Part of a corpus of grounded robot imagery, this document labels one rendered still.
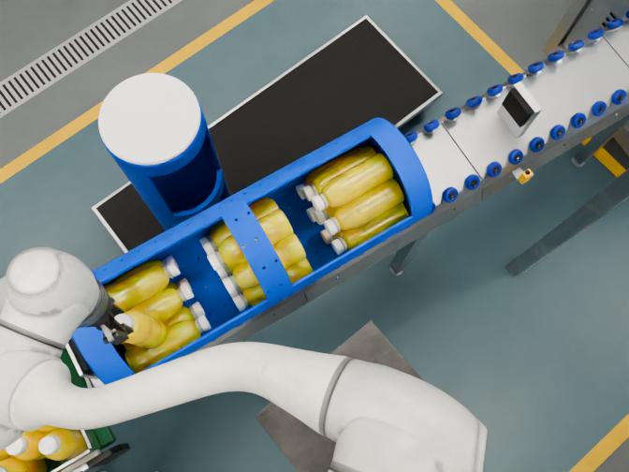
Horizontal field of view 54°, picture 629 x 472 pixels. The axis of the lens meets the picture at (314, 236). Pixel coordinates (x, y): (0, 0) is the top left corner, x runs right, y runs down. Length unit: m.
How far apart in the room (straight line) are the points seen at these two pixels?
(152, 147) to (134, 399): 0.99
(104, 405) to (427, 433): 0.42
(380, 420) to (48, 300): 0.48
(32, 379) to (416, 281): 1.96
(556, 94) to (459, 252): 0.96
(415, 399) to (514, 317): 2.03
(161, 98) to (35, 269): 0.95
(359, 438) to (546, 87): 1.50
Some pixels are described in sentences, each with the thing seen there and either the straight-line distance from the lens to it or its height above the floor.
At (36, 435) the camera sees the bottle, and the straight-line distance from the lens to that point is 1.63.
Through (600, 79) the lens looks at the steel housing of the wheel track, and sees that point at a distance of 2.11.
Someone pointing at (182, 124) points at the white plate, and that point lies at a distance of 1.74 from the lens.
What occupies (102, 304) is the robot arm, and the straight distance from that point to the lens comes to 1.08.
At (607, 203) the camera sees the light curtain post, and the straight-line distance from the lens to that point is 1.99.
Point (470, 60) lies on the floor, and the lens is 3.15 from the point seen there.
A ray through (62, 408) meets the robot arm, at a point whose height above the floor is 1.70.
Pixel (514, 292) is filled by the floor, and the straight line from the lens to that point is 2.76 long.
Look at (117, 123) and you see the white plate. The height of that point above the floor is 1.04.
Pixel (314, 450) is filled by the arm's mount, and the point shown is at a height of 1.02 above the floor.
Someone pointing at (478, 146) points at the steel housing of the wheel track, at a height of 0.93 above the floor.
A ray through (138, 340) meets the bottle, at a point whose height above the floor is 1.23.
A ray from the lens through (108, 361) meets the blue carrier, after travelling 1.43.
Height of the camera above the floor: 2.56
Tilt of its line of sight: 73 degrees down
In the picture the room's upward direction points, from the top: 3 degrees clockwise
